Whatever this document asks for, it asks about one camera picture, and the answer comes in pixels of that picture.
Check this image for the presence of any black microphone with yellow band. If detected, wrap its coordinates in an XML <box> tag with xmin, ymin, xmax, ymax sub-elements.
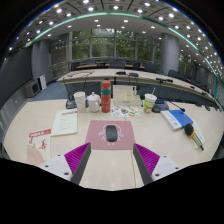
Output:
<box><xmin>184</xmin><ymin>122</ymin><xmax>205</xmax><ymax>152</ymax></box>

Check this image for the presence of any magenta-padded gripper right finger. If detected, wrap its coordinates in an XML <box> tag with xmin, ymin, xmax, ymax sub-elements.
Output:
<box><xmin>132</xmin><ymin>142</ymin><xmax>183</xmax><ymax>186</ymax></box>

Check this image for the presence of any black computer mouse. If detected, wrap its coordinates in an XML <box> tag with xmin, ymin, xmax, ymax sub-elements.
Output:
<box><xmin>105</xmin><ymin>124</ymin><xmax>119</xmax><ymax>143</ymax></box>

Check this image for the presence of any green printed cup with straw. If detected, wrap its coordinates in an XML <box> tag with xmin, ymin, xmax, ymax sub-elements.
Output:
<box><xmin>143</xmin><ymin>88</ymin><xmax>158</xmax><ymax>114</ymax></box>

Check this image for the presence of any curved conference desk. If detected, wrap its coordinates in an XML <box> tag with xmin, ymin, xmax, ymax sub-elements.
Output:
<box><xmin>56</xmin><ymin>68</ymin><xmax>221</xmax><ymax>108</ymax></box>

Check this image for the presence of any red and white brochure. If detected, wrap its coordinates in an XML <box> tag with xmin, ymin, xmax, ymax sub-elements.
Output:
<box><xmin>26</xmin><ymin>128</ymin><xmax>53</xmax><ymax>167</ymax></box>

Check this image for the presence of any colourful sticker sheet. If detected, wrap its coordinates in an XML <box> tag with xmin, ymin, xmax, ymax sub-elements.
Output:
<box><xmin>110</xmin><ymin>105</ymin><xmax>141</xmax><ymax>118</ymax></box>

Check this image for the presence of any white printed paper sheet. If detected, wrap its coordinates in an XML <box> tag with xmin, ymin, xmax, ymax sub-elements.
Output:
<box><xmin>50</xmin><ymin>109</ymin><xmax>79</xmax><ymax>137</ymax></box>

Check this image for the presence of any group of dark office chairs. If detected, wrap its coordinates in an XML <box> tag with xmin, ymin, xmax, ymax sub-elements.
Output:
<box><xmin>71</xmin><ymin>59</ymin><xmax>161</xmax><ymax>73</ymax></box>

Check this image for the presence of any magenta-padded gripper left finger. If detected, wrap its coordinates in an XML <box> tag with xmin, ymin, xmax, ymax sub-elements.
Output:
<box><xmin>39</xmin><ymin>142</ymin><xmax>92</xmax><ymax>186</ymax></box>

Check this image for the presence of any cream desk organizer box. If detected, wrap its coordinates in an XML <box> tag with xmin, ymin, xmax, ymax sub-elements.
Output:
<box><xmin>112</xmin><ymin>84</ymin><xmax>142</xmax><ymax>107</ymax></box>

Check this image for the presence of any white lidded mug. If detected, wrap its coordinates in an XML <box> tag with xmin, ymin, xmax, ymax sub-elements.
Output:
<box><xmin>86</xmin><ymin>91</ymin><xmax>102</xmax><ymax>113</ymax></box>

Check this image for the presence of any pink mouse pad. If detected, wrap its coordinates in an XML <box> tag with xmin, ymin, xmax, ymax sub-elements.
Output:
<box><xmin>85</xmin><ymin>119</ymin><xmax>136</xmax><ymax>151</ymax></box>

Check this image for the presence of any group of ceiling lights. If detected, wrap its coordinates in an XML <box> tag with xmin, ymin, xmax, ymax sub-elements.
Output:
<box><xmin>8</xmin><ymin>0</ymin><xmax>224</xmax><ymax>68</ymax></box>

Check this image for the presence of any white board leaning on wall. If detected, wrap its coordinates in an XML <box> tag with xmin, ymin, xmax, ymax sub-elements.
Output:
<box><xmin>38</xmin><ymin>74</ymin><xmax>48</xmax><ymax>91</ymax></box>

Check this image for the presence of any red bottle with green band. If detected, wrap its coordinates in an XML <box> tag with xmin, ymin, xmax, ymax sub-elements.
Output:
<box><xmin>100</xmin><ymin>79</ymin><xmax>112</xmax><ymax>114</ymax></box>

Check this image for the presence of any blue and white book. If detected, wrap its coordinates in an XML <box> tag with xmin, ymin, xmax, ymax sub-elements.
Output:
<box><xmin>160</xmin><ymin>109</ymin><xmax>194</xmax><ymax>131</ymax></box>

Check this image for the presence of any stack of white paper cups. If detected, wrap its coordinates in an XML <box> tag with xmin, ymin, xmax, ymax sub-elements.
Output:
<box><xmin>73</xmin><ymin>91</ymin><xmax>87</xmax><ymax>113</ymax></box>

